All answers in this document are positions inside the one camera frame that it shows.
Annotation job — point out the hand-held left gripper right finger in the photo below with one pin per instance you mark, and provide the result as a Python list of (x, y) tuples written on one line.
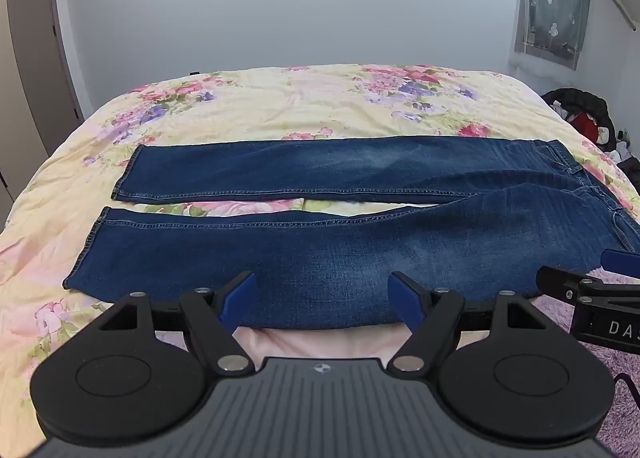
[(403, 294)]

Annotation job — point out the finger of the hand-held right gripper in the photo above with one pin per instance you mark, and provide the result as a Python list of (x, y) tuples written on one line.
[(622, 259), (565, 283)]

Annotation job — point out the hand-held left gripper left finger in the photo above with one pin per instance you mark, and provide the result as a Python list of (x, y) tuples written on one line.
[(239, 294)]

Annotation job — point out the blue denim pants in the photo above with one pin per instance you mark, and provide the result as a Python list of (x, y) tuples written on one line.
[(320, 243)]

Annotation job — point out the purple fuzzy rug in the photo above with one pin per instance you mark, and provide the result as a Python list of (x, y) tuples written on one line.
[(590, 355)]

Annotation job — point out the pink bed sheet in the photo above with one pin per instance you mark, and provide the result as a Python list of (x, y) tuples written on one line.
[(320, 343)]

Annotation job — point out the white crumpled clothes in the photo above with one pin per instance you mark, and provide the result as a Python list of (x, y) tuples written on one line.
[(622, 146)]

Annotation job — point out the red cloth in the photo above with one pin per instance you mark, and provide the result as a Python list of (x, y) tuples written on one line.
[(590, 126)]

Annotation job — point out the black jacket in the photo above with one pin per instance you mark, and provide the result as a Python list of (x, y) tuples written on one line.
[(582, 101)]

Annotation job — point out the floral yellow bed blanket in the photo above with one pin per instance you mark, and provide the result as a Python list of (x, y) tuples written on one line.
[(280, 98)]

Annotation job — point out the grey printed window curtain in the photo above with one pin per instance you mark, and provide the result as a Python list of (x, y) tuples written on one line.
[(552, 3)]

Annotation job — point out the grey door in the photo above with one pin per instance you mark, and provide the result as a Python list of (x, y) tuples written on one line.
[(42, 53)]

